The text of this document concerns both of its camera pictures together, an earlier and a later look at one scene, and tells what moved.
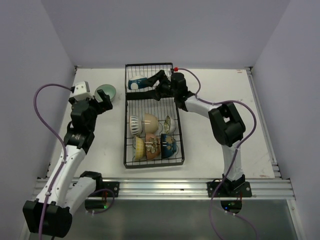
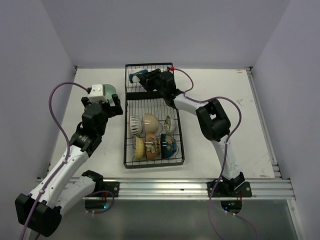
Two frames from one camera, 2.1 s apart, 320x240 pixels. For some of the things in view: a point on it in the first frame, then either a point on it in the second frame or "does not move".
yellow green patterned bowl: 140,148 does not move
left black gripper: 102,107 → 113,110
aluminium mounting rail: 196,188 does not move
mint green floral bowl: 108,89 does not move
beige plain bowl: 151,123 does not move
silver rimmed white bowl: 137,83 → 133,77
